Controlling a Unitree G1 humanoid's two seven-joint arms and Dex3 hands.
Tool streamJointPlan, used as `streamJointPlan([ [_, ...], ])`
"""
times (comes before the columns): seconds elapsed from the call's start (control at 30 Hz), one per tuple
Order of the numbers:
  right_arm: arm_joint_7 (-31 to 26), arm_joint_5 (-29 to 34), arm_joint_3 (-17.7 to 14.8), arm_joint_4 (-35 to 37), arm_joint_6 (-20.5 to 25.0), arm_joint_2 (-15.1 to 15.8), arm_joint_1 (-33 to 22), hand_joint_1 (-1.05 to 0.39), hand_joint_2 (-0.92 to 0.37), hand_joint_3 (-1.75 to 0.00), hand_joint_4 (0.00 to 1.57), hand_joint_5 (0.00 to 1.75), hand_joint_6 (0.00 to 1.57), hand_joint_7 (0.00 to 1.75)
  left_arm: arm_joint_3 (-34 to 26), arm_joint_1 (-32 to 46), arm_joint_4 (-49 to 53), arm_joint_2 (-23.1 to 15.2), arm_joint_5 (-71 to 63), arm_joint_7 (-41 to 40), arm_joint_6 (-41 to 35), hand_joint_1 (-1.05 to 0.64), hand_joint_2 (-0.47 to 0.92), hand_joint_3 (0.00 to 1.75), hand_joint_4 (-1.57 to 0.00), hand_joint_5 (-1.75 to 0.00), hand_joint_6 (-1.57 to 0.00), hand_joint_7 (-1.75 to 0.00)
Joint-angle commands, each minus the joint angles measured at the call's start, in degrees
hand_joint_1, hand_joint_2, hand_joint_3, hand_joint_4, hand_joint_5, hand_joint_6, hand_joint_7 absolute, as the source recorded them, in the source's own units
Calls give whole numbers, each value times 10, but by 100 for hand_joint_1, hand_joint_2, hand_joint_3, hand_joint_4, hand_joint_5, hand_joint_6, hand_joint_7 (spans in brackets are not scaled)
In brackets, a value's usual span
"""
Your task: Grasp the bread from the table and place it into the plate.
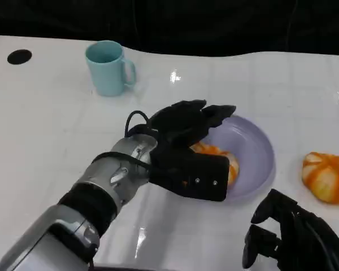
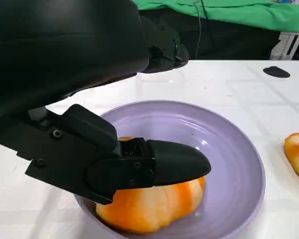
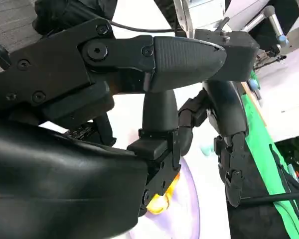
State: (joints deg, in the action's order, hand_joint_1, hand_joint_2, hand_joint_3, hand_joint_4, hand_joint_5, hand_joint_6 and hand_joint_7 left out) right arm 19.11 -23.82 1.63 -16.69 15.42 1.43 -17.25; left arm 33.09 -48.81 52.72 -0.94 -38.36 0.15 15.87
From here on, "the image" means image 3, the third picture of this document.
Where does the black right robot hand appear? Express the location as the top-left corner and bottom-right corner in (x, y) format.
(0, 18), (227, 239)

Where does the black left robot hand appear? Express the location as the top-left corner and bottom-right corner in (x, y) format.
(178, 79), (250, 209)

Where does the orange and white bread roll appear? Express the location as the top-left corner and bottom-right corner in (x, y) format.
(146, 173), (181, 215)

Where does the pale green mug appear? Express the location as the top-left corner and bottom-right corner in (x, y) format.
(200, 144), (216, 158)

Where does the green cloth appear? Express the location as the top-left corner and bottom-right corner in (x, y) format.
(241, 83), (299, 239)

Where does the white background desk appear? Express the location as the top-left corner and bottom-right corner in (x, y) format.
(254, 44), (299, 143)

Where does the lilac plate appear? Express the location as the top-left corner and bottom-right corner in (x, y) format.
(129, 159), (201, 239)

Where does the black robot body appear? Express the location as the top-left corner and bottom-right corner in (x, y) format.
(32, 0), (118, 36)

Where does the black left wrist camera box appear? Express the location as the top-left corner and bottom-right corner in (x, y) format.
(194, 29), (260, 82)

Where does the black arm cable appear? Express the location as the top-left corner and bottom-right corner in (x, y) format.
(109, 21), (189, 33)

